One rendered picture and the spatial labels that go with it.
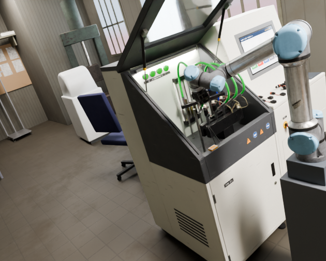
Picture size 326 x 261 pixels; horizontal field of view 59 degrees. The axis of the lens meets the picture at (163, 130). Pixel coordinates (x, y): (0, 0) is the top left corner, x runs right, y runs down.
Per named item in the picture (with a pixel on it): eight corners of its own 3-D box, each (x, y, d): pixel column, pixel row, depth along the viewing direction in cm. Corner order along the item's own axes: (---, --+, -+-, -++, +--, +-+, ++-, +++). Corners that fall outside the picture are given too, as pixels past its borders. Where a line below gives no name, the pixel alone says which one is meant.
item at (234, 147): (210, 180, 163) (204, 156, 157) (205, 178, 166) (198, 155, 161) (273, 134, 193) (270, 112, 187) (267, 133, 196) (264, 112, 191)
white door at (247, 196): (232, 271, 186) (209, 183, 162) (229, 269, 187) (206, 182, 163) (287, 214, 217) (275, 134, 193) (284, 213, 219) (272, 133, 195)
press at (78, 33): (130, 107, 679) (91, -8, 589) (99, 122, 633) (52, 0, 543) (116, 106, 731) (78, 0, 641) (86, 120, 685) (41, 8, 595)
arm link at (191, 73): (195, 80, 133) (179, 75, 136) (199, 91, 143) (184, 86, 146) (202, 66, 134) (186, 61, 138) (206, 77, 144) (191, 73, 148)
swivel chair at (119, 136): (146, 153, 417) (121, 77, 377) (171, 163, 365) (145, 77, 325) (106, 175, 387) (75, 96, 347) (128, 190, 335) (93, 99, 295)
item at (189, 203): (231, 285, 188) (205, 185, 161) (176, 244, 235) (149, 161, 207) (290, 222, 223) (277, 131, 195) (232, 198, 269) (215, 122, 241)
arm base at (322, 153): (336, 150, 138) (334, 131, 134) (322, 165, 130) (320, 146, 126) (304, 145, 149) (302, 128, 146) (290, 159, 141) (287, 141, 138)
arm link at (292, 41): (323, 142, 128) (310, 16, 109) (319, 159, 117) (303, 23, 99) (294, 142, 135) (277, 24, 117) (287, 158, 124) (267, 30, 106)
